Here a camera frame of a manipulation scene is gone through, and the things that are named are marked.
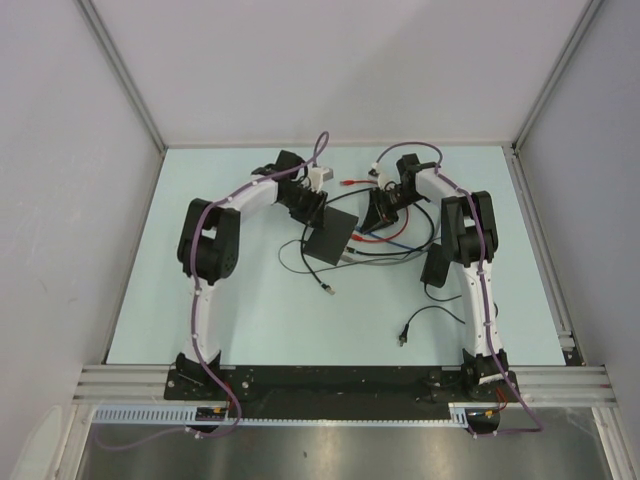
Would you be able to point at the black network switch box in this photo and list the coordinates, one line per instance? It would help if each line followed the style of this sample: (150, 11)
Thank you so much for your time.
(327, 244)

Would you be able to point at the right aluminium side rail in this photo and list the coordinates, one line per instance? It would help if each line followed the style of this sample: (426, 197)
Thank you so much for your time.
(555, 296)

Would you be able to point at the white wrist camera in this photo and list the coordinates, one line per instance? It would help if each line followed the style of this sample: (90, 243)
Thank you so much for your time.
(382, 179)
(318, 176)

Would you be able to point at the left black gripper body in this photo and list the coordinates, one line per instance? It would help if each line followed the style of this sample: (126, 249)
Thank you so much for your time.
(303, 202)

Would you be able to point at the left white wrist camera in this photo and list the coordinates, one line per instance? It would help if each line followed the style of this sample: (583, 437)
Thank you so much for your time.
(318, 176)

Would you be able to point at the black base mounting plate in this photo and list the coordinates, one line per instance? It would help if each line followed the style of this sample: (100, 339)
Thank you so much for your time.
(358, 392)

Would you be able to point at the aluminium front frame rail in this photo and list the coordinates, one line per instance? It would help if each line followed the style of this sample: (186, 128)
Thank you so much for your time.
(540, 386)

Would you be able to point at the grey slotted cable duct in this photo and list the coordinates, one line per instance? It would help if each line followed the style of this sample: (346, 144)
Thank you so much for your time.
(183, 416)

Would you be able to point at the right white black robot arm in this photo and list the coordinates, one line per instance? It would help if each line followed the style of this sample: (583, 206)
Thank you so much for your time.
(468, 243)

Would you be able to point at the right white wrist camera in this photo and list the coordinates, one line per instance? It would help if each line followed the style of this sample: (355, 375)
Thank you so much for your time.
(382, 179)

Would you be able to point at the black power adapter brick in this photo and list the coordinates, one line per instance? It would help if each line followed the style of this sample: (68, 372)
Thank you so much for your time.
(436, 267)

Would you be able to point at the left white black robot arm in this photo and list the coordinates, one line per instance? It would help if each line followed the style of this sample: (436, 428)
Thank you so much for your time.
(208, 248)

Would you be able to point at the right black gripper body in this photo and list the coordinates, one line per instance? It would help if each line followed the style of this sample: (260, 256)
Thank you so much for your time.
(389, 203)

